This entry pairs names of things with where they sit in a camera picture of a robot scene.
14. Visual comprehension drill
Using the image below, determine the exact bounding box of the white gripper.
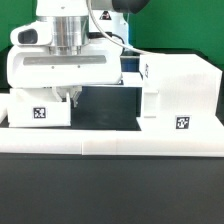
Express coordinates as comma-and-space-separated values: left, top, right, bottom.
7, 43, 121, 107

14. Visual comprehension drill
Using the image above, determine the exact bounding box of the white front drawer tray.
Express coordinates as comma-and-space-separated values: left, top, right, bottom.
7, 88, 71, 127

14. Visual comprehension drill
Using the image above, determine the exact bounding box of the white drawer cabinet box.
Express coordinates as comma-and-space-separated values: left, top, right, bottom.
137, 54, 223, 131

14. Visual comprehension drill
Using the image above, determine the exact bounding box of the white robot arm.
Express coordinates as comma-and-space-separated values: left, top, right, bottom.
7, 0, 150, 105

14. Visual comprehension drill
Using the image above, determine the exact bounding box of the white marker tag plate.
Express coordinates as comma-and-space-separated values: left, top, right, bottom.
122, 72, 143, 87

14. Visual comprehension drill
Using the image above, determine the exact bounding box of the white thin cable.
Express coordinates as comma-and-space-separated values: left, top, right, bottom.
85, 0, 158, 56

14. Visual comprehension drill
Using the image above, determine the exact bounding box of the white L-shaped border wall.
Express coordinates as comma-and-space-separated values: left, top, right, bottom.
0, 93, 224, 157

